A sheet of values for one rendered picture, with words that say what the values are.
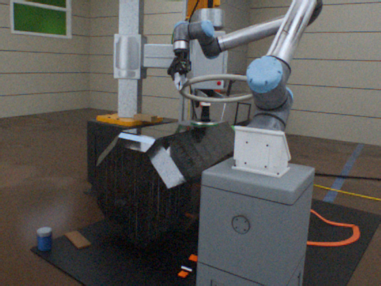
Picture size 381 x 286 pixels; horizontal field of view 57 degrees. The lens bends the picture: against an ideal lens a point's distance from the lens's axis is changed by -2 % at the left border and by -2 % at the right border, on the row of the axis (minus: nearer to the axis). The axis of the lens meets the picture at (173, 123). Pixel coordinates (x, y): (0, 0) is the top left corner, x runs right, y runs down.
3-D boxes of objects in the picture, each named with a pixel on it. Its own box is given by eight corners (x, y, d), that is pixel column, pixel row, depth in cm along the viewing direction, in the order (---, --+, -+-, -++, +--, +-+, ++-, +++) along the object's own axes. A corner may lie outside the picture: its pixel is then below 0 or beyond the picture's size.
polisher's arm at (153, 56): (107, 68, 329) (107, 41, 325) (118, 68, 363) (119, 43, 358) (187, 71, 319) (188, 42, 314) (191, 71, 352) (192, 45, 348)
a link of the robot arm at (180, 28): (187, 18, 192) (171, 21, 196) (187, 39, 189) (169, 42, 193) (194, 26, 200) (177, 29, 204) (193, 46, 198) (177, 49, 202)
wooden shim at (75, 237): (64, 235, 265) (64, 233, 265) (77, 231, 271) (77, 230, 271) (78, 249, 246) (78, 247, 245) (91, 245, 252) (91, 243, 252)
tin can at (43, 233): (41, 243, 251) (40, 226, 249) (54, 244, 251) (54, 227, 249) (35, 250, 242) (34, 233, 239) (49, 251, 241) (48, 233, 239)
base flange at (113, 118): (94, 120, 348) (94, 115, 347) (130, 115, 386) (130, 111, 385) (129, 126, 318) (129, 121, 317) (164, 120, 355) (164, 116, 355)
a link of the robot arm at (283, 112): (288, 134, 164) (296, 104, 172) (282, 112, 151) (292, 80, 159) (256, 129, 172) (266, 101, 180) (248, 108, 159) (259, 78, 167)
